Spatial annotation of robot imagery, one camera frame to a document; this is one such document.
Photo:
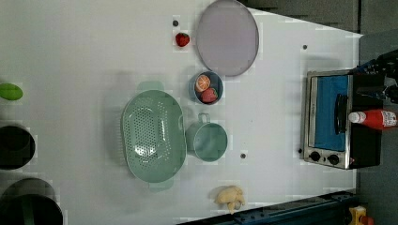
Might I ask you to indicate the green toy fruit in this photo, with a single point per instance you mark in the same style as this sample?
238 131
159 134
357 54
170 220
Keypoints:
10 91

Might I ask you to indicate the lower black cylinder cup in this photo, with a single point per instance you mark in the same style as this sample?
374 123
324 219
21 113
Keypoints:
30 201

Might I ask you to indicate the toy strawberry in bowl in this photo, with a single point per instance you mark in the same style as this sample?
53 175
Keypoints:
210 95

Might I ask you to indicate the loose red toy strawberry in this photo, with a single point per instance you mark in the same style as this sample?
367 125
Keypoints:
182 39

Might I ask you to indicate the blue metal frame rail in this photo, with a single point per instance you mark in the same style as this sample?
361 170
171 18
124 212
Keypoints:
329 209

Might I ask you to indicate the green perforated colander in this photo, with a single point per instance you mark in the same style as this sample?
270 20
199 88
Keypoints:
153 136

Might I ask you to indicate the toy orange slice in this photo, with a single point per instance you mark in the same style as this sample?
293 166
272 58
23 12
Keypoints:
202 83

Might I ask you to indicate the red ketchup bottle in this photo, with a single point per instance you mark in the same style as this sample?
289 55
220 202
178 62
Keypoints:
376 119

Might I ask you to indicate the yellow toy banana bunch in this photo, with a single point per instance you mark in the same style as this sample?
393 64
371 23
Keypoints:
231 196

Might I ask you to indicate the silver toaster oven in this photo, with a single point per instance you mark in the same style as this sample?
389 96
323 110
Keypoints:
329 138

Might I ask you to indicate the small blue bowl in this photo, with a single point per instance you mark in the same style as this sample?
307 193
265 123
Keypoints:
216 83

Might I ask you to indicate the grey round plate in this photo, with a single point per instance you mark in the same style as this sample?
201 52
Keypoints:
227 37

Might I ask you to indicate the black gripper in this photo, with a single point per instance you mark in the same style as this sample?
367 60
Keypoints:
385 67

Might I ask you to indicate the green cup with handle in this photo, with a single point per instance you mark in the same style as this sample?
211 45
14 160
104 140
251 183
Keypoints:
206 140

